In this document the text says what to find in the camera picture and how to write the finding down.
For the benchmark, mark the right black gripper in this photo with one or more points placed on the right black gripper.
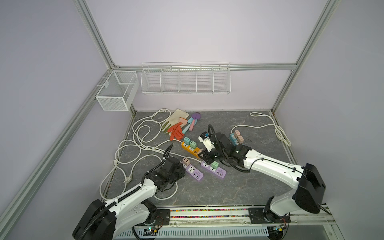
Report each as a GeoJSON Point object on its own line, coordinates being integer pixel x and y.
{"type": "Point", "coordinates": [207, 157]}

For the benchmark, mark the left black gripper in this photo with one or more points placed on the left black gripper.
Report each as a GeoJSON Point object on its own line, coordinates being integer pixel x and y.
{"type": "Point", "coordinates": [181, 172]}

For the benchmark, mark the pink plug adapter front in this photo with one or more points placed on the pink plug adapter front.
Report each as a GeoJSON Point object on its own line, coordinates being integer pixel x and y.
{"type": "Point", "coordinates": [186, 162]}

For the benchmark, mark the purple power strip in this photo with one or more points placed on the purple power strip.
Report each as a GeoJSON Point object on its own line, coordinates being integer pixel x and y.
{"type": "Point", "coordinates": [193, 172]}
{"type": "Point", "coordinates": [219, 172]}

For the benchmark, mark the green plug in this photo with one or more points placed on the green plug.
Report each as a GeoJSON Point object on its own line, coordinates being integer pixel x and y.
{"type": "Point", "coordinates": [193, 144]}
{"type": "Point", "coordinates": [214, 165]}

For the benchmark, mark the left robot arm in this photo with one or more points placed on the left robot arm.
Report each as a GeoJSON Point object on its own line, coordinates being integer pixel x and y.
{"type": "Point", "coordinates": [120, 207]}

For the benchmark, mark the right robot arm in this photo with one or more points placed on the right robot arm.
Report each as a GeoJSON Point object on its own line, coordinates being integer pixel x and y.
{"type": "Point", "coordinates": [307, 186]}

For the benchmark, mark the green plug on purple strip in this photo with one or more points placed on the green plug on purple strip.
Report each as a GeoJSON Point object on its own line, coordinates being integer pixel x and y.
{"type": "Point", "coordinates": [214, 165]}

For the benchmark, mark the pink plug on teal front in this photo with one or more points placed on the pink plug on teal front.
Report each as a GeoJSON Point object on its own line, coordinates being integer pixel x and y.
{"type": "Point", "coordinates": [240, 139]}

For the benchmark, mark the pink plug on teal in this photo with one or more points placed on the pink plug on teal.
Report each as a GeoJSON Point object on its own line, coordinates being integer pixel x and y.
{"type": "Point", "coordinates": [237, 133]}
{"type": "Point", "coordinates": [240, 139]}

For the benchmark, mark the pink plug on teal rear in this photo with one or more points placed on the pink plug on teal rear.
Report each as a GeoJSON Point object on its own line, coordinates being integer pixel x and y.
{"type": "Point", "coordinates": [237, 133]}

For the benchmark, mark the teal power strip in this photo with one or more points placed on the teal power strip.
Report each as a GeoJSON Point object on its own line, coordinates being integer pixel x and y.
{"type": "Point", "coordinates": [233, 139]}

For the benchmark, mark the orange power strip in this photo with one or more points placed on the orange power strip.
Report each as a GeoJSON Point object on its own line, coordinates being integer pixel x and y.
{"type": "Point", "coordinates": [194, 152]}

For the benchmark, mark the pastel silicone utensils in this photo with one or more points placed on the pastel silicone utensils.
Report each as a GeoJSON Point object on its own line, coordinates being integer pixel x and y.
{"type": "Point", "coordinates": [191, 122]}

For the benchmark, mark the beige and red glove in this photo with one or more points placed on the beige and red glove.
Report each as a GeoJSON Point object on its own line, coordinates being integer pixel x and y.
{"type": "Point", "coordinates": [173, 124]}

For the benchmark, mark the white mesh box basket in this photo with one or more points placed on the white mesh box basket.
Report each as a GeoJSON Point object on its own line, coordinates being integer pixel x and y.
{"type": "Point", "coordinates": [118, 91]}

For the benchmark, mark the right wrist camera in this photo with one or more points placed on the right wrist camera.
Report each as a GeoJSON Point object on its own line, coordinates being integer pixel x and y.
{"type": "Point", "coordinates": [205, 139]}

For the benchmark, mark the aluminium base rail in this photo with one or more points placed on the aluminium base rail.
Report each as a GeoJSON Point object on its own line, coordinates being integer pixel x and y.
{"type": "Point", "coordinates": [210, 223]}

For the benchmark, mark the white wire shelf basket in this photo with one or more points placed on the white wire shelf basket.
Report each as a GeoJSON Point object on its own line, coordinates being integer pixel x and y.
{"type": "Point", "coordinates": [186, 78]}

